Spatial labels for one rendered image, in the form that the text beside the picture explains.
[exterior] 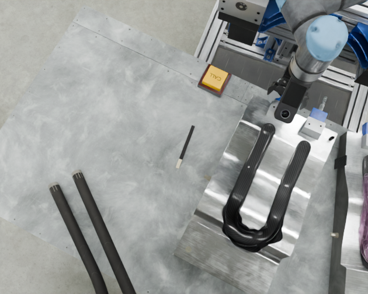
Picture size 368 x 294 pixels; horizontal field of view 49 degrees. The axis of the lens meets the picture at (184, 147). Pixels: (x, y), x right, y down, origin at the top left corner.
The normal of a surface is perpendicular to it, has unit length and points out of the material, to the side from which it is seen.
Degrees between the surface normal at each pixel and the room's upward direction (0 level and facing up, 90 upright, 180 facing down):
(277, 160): 3
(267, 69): 0
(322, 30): 1
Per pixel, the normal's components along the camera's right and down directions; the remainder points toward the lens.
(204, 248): 0.02, -0.25
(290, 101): -0.20, 0.27
